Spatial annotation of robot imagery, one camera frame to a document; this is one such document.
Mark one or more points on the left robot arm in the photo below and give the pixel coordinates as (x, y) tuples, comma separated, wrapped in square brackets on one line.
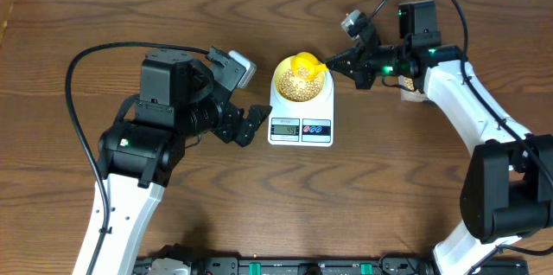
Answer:
[(181, 98)]

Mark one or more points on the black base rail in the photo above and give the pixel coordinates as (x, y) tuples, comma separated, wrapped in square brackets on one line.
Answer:
[(177, 259)]

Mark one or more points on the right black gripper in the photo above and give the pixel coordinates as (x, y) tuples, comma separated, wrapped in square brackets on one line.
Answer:
[(359, 67)]

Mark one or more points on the soybeans in bowl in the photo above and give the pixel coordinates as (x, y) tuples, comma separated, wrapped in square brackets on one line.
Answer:
[(297, 89)]

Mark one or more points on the soybeans in container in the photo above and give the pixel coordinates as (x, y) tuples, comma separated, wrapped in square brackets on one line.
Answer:
[(409, 85)]

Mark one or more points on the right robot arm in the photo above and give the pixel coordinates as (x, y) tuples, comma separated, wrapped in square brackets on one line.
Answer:
[(507, 193)]

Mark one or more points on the clear plastic container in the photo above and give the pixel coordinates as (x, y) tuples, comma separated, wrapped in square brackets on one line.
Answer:
[(409, 93)]

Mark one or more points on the yellow measuring scoop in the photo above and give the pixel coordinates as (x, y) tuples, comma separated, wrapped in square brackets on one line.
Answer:
[(306, 66)]

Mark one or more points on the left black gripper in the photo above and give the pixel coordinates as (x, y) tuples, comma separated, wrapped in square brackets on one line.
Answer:
[(226, 129)]

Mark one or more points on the white digital kitchen scale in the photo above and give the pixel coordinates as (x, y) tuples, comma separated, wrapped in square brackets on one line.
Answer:
[(310, 124)]

